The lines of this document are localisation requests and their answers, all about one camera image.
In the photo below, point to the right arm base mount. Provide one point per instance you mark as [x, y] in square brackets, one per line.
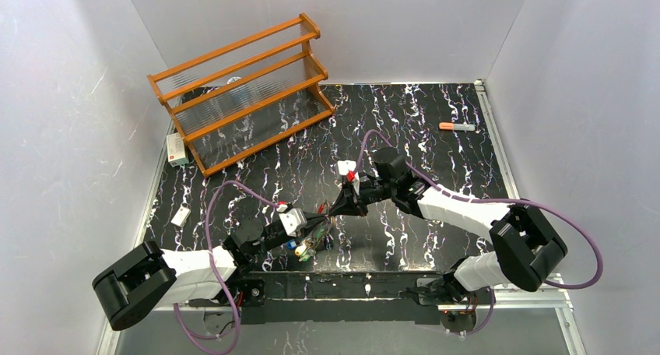
[462, 312]

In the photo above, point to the aluminium frame rail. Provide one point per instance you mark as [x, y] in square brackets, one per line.
[374, 297]

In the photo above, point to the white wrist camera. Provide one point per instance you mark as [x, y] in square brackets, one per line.
[293, 219]
[346, 170]

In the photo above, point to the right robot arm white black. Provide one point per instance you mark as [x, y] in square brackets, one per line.
[526, 248]

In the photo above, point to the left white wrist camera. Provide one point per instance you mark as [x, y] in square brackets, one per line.
[293, 219]

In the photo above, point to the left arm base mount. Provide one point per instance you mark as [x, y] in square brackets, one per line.
[248, 292]

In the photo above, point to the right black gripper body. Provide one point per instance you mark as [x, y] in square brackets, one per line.
[353, 198]

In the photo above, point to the orange wooden shelf rack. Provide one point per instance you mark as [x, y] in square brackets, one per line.
[246, 96]

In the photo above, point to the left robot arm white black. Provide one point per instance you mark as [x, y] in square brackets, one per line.
[150, 277]

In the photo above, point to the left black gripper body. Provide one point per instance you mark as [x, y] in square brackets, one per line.
[310, 226]

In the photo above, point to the white red small box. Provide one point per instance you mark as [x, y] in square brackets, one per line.
[176, 150]

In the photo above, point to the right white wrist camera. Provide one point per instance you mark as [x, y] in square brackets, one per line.
[346, 170]

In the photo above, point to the bunch of coloured keys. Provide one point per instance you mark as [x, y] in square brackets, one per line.
[312, 241]

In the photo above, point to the small white card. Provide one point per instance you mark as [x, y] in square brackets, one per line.
[180, 217]

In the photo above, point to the orange white marker pen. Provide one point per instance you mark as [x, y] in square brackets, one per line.
[448, 126]

